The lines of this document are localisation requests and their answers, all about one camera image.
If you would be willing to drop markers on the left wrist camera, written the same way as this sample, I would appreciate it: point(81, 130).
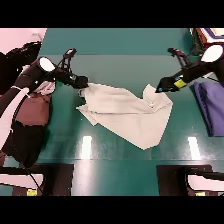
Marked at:
point(68, 55)

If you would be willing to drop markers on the white shirt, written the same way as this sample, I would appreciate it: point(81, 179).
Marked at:
point(133, 113)

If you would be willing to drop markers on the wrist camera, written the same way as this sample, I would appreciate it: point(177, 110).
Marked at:
point(68, 55)
point(176, 54)

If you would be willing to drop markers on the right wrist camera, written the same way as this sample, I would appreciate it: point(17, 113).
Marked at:
point(176, 54)

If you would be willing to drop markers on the purple garment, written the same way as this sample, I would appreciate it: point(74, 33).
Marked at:
point(211, 106)

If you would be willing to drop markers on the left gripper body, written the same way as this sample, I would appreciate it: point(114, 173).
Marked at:
point(75, 81)

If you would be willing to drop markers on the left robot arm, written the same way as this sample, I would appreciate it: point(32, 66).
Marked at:
point(31, 75)

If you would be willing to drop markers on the heap of clothes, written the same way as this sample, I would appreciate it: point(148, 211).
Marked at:
point(210, 35)

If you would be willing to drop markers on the brown garment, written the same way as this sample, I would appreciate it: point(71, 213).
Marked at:
point(35, 110)

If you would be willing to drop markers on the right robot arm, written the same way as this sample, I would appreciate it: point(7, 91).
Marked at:
point(200, 68)

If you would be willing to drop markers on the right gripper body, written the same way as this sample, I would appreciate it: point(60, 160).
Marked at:
point(171, 84)

